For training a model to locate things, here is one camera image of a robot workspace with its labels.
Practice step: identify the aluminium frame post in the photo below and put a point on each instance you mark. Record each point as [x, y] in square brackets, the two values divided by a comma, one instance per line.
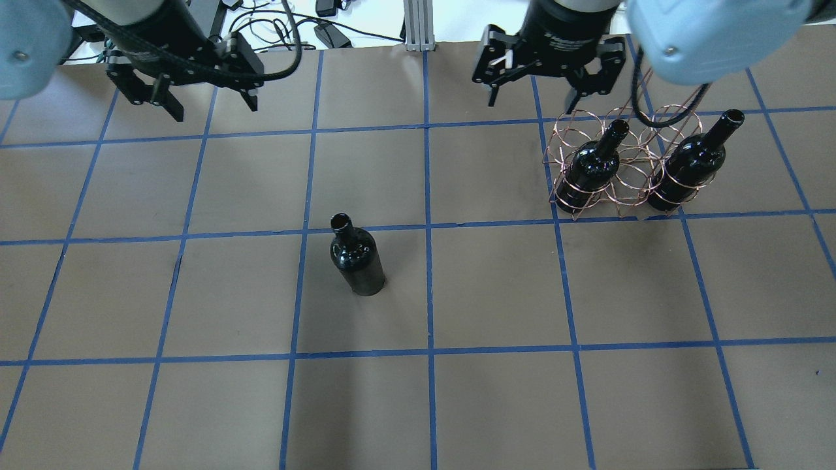
[419, 26]

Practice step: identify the copper wire wine basket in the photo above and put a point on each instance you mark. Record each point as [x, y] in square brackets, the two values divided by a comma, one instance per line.
[641, 154]

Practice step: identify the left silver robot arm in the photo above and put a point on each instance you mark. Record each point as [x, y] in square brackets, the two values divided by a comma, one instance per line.
[37, 37]

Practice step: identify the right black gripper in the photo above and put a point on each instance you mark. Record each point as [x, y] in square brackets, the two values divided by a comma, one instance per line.
[563, 29]

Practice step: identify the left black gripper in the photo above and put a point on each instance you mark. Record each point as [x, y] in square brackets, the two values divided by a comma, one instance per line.
[171, 40]

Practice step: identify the dark wine bottle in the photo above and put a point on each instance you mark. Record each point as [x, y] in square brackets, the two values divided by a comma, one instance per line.
[592, 168]
[354, 253]

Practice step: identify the black power adapter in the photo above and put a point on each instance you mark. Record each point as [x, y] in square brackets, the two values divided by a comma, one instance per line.
[331, 36]

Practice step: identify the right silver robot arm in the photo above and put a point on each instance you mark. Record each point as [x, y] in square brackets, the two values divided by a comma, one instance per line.
[689, 43]

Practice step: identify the dark wine bottle in basket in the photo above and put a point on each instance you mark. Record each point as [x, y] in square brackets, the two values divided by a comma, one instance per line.
[592, 168]

